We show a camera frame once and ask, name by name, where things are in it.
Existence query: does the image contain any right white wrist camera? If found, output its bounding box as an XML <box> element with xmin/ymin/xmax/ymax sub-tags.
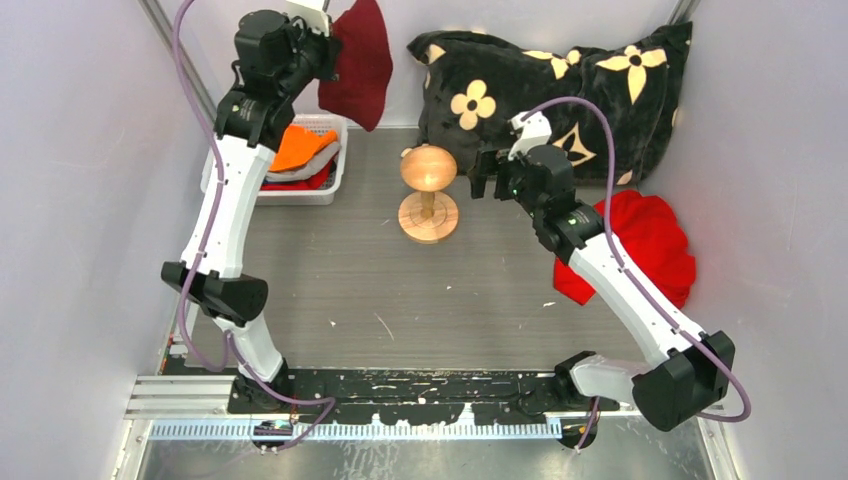
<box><xmin>508</xmin><ymin>111</ymin><xmax>552</xmax><ymax>161</ymax></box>

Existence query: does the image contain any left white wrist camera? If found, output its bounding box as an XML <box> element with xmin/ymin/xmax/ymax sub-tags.
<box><xmin>286</xmin><ymin>0</ymin><xmax>331</xmax><ymax>37</ymax></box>

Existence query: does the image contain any orange hat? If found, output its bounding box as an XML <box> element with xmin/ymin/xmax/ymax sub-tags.
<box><xmin>269</xmin><ymin>125</ymin><xmax>338</xmax><ymax>172</ymax></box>

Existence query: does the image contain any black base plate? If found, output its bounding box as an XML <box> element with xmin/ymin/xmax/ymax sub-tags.
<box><xmin>227</xmin><ymin>368</ymin><xmax>592</xmax><ymax>426</ymax></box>

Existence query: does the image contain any red hat in basket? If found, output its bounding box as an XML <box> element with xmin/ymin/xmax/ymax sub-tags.
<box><xmin>260</xmin><ymin>165</ymin><xmax>336</xmax><ymax>191</ymax></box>

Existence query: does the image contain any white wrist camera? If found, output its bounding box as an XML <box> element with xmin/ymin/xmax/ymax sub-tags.
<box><xmin>508</xmin><ymin>111</ymin><xmax>552</xmax><ymax>161</ymax></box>
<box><xmin>286</xmin><ymin>0</ymin><xmax>331</xmax><ymax>37</ymax></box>

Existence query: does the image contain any grey white hat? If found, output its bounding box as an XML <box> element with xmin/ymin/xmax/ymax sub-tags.
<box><xmin>265</xmin><ymin>142</ymin><xmax>341</xmax><ymax>183</ymax></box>

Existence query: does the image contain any black floral plush pillow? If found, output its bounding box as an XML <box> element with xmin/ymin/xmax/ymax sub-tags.
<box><xmin>407</xmin><ymin>21</ymin><xmax>693</xmax><ymax>185</ymax></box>

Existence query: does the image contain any red cloth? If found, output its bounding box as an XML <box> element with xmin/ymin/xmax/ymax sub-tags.
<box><xmin>553</xmin><ymin>190</ymin><xmax>698</xmax><ymax>311</ymax></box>

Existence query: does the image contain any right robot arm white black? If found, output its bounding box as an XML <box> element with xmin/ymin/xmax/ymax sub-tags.
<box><xmin>467</xmin><ymin>145</ymin><xmax>751</xmax><ymax>432</ymax></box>

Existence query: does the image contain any dark red bucket hat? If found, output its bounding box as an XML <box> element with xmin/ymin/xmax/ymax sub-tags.
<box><xmin>318</xmin><ymin>0</ymin><xmax>393</xmax><ymax>131</ymax></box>

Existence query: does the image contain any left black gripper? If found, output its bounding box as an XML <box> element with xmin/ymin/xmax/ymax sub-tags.
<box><xmin>279</xmin><ymin>14</ymin><xmax>343</xmax><ymax>102</ymax></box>

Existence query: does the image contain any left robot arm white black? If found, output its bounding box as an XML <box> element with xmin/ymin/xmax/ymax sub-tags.
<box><xmin>161</xmin><ymin>1</ymin><xmax>341</xmax><ymax>413</ymax></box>

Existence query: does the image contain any white plastic basket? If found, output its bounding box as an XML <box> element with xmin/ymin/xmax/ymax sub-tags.
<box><xmin>215</xmin><ymin>114</ymin><xmax>347</xmax><ymax>216</ymax></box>

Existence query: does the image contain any wooden hat stand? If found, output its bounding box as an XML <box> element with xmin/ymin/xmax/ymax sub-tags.
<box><xmin>398</xmin><ymin>145</ymin><xmax>459</xmax><ymax>244</ymax></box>

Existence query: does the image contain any aluminium rail frame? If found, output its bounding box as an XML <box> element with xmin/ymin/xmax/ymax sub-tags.
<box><xmin>109</xmin><ymin>198</ymin><xmax>740</xmax><ymax>480</ymax></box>

